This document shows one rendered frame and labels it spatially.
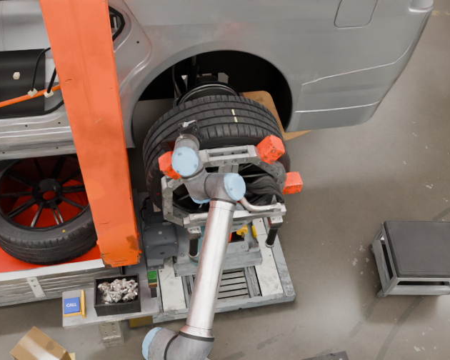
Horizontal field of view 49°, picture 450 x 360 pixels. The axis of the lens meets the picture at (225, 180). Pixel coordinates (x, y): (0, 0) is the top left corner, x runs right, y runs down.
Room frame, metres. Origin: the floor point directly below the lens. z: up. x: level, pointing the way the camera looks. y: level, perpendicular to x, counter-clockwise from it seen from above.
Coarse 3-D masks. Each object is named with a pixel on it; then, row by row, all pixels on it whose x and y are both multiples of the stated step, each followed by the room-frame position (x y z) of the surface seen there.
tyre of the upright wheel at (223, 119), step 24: (216, 96) 1.56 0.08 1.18; (240, 96) 1.60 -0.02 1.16; (168, 120) 1.47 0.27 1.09; (192, 120) 1.43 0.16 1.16; (216, 120) 1.42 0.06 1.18; (240, 120) 1.45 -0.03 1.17; (264, 120) 1.52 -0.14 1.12; (144, 144) 1.46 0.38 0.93; (216, 144) 1.35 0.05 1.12; (240, 144) 1.38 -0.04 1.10; (144, 168) 1.38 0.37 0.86; (288, 168) 1.45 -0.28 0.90
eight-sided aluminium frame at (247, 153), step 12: (204, 156) 1.27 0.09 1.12; (216, 156) 1.28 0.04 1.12; (228, 156) 1.29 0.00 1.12; (240, 156) 1.30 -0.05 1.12; (252, 156) 1.31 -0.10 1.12; (264, 168) 1.32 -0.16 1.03; (276, 168) 1.35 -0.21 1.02; (168, 180) 1.24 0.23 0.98; (180, 180) 1.23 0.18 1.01; (276, 180) 1.35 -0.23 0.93; (168, 192) 1.20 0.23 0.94; (168, 204) 1.20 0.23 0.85; (264, 204) 1.35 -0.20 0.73; (168, 216) 1.20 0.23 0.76; (180, 216) 1.23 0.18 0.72
